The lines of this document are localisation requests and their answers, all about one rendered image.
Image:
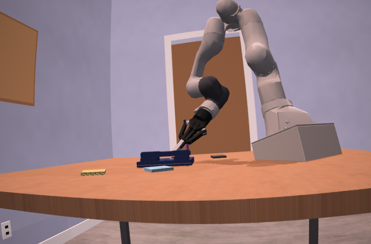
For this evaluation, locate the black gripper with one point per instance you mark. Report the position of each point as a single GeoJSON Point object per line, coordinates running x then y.
{"type": "Point", "coordinates": [196, 124]}

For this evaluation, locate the dark navy phone handset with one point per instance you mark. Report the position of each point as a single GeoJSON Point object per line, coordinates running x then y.
{"type": "Point", "coordinates": [177, 153]}

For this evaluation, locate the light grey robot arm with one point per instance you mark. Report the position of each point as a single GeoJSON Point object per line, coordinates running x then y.
{"type": "Point", "coordinates": [278, 112]}

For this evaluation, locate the yellow sticky note pad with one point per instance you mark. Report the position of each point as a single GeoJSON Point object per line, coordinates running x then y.
{"type": "Point", "coordinates": [93, 172]}

